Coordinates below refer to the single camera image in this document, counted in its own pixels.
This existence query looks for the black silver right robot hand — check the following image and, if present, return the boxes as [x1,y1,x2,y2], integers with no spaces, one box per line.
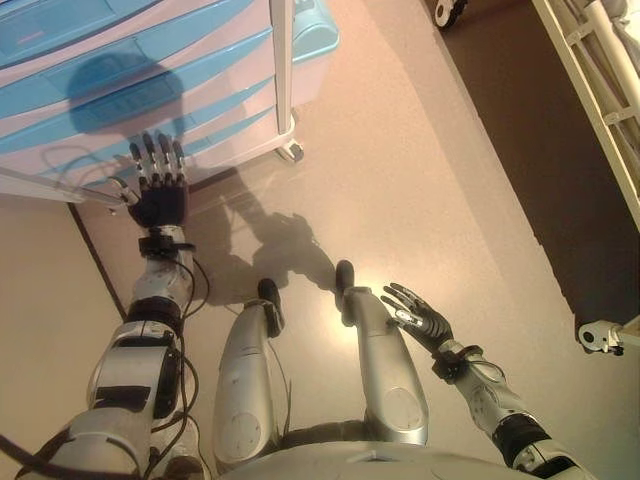
[380,282,454,358]

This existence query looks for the silver right robot leg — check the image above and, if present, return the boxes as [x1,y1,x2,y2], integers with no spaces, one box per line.
[333,259,431,447]

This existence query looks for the white drawer blue handle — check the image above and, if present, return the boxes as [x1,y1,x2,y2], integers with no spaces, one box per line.
[0,74,277,139]
[0,0,274,34]
[0,117,280,171]
[0,27,275,109]

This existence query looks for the light blue side bin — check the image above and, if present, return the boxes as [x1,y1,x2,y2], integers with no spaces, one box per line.
[291,0,342,69]

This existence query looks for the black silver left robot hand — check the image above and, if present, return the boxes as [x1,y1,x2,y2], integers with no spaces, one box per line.
[110,130,190,227]

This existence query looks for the white cart caster wheel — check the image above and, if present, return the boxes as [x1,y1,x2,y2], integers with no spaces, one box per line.
[277,139,305,162]

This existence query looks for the silver robot leg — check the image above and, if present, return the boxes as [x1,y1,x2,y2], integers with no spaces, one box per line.
[212,278,294,469]
[333,259,431,447]

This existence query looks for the cream bed caster wheel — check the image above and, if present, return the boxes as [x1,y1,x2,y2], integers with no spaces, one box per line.
[578,319,626,357]

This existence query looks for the cream hospital bed frame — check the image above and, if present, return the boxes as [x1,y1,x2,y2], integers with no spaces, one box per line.
[530,0,640,349]

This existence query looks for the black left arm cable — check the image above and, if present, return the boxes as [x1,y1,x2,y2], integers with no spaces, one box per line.
[149,252,211,454]

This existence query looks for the silver left robot leg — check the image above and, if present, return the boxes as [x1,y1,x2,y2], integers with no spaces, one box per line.
[212,278,294,469]

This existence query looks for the black white caster wheel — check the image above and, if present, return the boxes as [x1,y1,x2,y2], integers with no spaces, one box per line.
[432,0,471,29]

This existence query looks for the white medical cart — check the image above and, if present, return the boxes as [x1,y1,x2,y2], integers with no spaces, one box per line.
[0,0,306,216]

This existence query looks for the silver robot torso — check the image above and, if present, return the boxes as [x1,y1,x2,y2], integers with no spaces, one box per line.
[164,419,556,480]

